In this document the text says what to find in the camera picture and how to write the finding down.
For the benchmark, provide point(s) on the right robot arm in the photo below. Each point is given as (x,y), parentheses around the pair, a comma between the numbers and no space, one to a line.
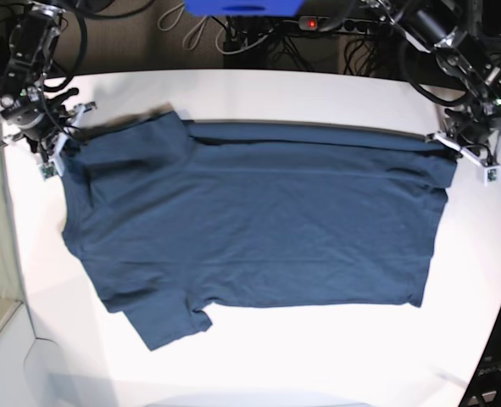
(26,102)

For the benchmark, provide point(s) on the dark blue t-shirt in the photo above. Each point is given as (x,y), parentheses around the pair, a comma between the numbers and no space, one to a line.
(168,216)

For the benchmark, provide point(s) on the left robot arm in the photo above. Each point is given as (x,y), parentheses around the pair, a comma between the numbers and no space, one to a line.
(432,27)

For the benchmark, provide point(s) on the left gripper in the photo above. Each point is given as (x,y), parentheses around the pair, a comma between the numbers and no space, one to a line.
(467,132)

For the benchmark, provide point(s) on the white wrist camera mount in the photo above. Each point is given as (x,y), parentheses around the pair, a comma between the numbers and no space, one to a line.
(488,169)
(53,164)

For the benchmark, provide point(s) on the black power strip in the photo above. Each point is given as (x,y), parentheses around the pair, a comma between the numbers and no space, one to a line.
(348,26)

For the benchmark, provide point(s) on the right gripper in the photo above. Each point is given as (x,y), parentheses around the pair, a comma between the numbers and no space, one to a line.
(41,133)

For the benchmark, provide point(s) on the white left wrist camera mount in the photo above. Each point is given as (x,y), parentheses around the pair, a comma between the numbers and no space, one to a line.
(488,169)

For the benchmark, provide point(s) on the blue plastic bin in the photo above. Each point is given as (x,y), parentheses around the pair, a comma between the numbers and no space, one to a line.
(243,7)

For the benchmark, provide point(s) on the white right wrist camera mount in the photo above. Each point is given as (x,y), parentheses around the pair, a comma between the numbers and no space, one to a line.
(53,164)

